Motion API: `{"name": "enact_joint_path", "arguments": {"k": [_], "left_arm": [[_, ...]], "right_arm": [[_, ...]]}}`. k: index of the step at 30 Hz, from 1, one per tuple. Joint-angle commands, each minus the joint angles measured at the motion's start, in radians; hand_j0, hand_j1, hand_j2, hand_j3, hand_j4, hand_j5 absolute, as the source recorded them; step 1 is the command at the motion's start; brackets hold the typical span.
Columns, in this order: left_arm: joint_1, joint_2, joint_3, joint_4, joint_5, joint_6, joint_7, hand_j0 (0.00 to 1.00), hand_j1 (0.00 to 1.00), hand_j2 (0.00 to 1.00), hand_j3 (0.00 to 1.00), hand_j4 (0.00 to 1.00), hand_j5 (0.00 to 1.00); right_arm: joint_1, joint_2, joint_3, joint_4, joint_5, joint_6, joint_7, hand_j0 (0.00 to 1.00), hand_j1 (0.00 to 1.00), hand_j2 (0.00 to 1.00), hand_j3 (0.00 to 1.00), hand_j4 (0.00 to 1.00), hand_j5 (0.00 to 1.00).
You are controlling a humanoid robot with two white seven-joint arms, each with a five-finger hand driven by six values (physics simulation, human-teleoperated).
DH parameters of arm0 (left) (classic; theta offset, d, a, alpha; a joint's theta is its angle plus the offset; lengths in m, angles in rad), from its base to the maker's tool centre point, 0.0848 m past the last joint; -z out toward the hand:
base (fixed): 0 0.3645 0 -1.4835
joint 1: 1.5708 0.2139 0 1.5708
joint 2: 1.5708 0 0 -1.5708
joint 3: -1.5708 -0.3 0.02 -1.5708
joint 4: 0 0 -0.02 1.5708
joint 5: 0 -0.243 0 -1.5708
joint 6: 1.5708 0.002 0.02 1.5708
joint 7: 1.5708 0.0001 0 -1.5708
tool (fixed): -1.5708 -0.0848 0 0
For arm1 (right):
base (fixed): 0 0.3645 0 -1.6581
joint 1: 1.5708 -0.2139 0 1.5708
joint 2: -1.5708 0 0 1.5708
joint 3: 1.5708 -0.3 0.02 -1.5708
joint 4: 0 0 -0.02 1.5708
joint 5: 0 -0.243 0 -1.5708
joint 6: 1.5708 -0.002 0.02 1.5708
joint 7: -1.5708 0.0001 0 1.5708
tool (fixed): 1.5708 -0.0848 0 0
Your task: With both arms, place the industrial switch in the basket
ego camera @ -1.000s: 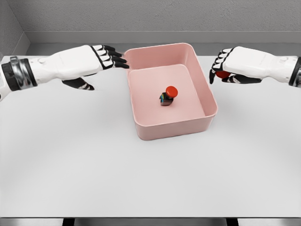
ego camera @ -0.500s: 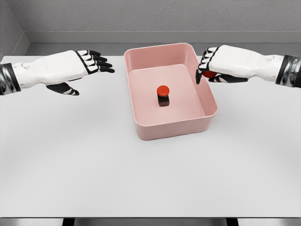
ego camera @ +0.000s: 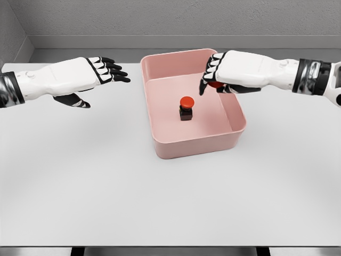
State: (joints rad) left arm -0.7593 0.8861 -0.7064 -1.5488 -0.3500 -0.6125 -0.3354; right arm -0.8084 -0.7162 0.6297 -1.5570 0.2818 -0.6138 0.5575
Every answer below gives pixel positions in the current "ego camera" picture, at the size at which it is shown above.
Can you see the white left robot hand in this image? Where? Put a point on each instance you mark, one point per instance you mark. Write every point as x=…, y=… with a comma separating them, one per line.
x=72, y=74

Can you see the pink plastic basket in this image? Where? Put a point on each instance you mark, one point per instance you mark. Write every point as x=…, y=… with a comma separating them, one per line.
x=191, y=106

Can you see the red button industrial switch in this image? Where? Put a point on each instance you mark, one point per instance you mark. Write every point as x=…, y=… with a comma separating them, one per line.
x=215, y=84
x=186, y=108

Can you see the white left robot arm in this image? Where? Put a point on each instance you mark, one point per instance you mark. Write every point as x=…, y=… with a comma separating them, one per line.
x=25, y=84

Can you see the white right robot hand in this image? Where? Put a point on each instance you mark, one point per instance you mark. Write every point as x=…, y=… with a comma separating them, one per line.
x=239, y=69

